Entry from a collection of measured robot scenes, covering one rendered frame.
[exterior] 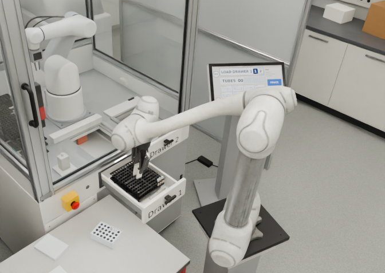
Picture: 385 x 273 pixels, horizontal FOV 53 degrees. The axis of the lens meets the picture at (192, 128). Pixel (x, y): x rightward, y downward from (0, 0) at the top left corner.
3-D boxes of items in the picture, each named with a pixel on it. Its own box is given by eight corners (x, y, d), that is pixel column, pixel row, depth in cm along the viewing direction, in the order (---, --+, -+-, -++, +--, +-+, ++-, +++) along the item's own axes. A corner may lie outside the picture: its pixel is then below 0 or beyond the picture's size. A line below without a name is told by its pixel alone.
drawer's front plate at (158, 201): (184, 194, 203) (186, 178, 196) (144, 224, 184) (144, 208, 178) (182, 192, 204) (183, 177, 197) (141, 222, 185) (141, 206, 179)
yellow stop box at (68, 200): (81, 205, 188) (79, 195, 184) (68, 213, 183) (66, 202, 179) (74, 200, 190) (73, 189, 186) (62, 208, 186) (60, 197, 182)
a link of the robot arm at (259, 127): (250, 241, 177) (236, 280, 160) (216, 228, 181) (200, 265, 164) (294, 99, 132) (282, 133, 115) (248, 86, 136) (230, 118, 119)
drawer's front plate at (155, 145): (181, 141, 239) (181, 127, 233) (146, 162, 220) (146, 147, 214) (179, 140, 240) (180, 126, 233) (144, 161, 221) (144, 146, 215)
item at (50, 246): (69, 247, 177) (69, 245, 176) (55, 261, 171) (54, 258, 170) (48, 235, 182) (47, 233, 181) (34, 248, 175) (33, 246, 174)
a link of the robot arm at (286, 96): (248, 82, 148) (238, 98, 138) (295, 74, 140) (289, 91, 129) (256, 111, 154) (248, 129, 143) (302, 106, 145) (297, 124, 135)
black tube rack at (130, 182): (164, 187, 203) (164, 178, 199) (138, 204, 192) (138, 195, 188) (135, 166, 214) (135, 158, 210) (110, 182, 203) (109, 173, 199)
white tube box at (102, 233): (122, 236, 185) (122, 230, 183) (112, 248, 178) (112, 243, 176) (101, 226, 189) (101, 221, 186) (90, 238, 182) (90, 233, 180)
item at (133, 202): (180, 192, 202) (181, 183, 198) (144, 218, 185) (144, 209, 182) (129, 155, 222) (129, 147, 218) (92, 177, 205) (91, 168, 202)
